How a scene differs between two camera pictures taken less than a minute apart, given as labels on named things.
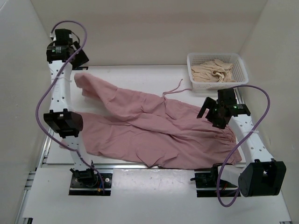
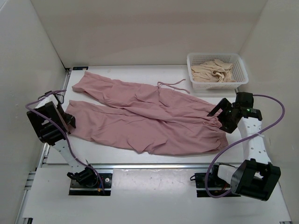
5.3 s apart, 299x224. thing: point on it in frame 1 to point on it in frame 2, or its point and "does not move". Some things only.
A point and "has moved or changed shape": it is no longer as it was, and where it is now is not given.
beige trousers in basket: [214, 71] does not move
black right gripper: [208, 103] to [228, 127]
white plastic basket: [216, 71] does not move
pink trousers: [153, 130] has moved or changed shape
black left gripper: [81, 59] to [68, 117]
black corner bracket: [83, 67] does not move
